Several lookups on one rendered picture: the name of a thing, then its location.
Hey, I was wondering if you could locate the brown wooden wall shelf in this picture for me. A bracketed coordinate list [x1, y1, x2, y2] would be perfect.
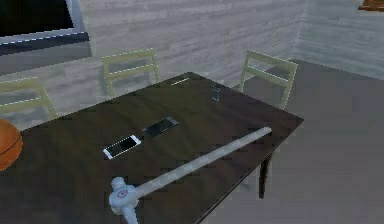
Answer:
[358, 0, 384, 13]

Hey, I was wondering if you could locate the pale green wooden chair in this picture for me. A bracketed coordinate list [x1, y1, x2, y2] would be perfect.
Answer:
[100, 48, 161, 99]
[0, 76, 58, 122]
[238, 49, 299, 111]

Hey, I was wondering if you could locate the white-edged smartphone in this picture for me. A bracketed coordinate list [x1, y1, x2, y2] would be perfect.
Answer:
[102, 134, 142, 160]

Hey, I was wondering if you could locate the orange basketball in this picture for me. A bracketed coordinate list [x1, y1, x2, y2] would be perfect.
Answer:
[0, 118, 24, 172]

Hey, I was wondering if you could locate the dark brown wooden table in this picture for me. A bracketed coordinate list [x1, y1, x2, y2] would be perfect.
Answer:
[0, 71, 305, 224]

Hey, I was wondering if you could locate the thin white flat strip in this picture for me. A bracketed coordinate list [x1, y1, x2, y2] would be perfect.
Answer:
[170, 77, 191, 86]

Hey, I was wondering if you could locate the pale grey baseball bat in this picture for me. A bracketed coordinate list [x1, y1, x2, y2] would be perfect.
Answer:
[108, 126, 274, 224]

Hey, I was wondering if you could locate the black smartphone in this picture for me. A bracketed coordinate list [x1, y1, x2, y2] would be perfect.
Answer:
[142, 116, 179, 138]

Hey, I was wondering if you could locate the white-framed dark window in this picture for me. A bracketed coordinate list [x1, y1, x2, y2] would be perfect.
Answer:
[0, 0, 93, 76]

